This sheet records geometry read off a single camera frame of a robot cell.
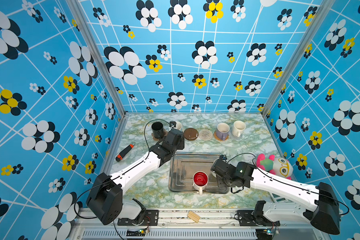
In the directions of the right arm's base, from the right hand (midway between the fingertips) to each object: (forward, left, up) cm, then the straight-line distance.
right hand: (220, 180), depth 78 cm
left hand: (+21, +22, +10) cm, 32 cm away
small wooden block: (-15, +14, -7) cm, 22 cm away
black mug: (+32, +37, +4) cm, 49 cm away
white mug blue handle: (+35, +23, +3) cm, 43 cm away
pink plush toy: (+9, -35, -2) cm, 36 cm away
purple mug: (+33, -6, -1) cm, 34 cm away
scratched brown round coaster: (+35, +15, -6) cm, 39 cm away
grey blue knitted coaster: (+33, -16, -8) cm, 37 cm away
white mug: (+38, -18, 0) cm, 42 cm away
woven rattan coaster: (+34, -3, -7) cm, 34 cm away
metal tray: (+13, +20, -9) cm, 25 cm away
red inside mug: (+3, +10, -6) cm, 12 cm away
